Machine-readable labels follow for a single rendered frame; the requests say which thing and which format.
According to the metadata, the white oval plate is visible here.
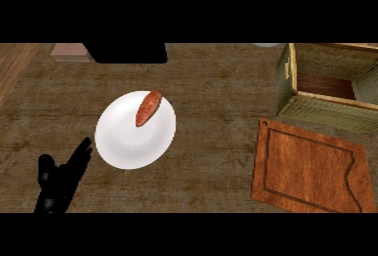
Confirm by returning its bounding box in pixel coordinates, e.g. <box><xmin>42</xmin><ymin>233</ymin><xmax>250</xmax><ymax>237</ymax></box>
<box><xmin>93</xmin><ymin>90</ymin><xmax>178</xmax><ymax>171</ymax></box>

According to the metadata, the green wicker basket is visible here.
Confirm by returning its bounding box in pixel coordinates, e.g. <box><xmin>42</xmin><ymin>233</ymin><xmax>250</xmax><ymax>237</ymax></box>
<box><xmin>275</xmin><ymin>42</ymin><xmax>378</xmax><ymax>133</ymax></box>

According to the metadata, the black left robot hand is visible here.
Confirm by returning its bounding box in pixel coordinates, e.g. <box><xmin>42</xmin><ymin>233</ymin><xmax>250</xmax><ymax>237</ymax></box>
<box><xmin>33</xmin><ymin>136</ymin><xmax>95</xmax><ymax>214</ymax></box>

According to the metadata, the brown wooden cutting board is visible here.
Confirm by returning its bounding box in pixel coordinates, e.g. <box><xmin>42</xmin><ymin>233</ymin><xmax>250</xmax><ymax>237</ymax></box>
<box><xmin>250</xmin><ymin>117</ymin><xmax>378</xmax><ymax>214</ymax></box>

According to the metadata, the pink block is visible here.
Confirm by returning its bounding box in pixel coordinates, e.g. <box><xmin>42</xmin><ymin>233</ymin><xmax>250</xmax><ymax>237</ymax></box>
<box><xmin>49</xmin><ymin>42</ymin><xmax>95</xmax><ymax>63</ymax></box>

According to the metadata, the orange carrot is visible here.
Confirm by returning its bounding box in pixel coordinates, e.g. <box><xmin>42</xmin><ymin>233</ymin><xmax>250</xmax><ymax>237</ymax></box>
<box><xmin>135</xmin><ymin>90</ymin><xmax>164</xmax><ymax>128</ymax></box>

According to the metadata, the black box appliance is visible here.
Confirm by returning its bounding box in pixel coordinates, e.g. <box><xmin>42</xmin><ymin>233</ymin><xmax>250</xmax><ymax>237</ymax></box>
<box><xmin>82</xmin><ymin>42</ymin><xmax>170</xmax><ymax>64</ymax></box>

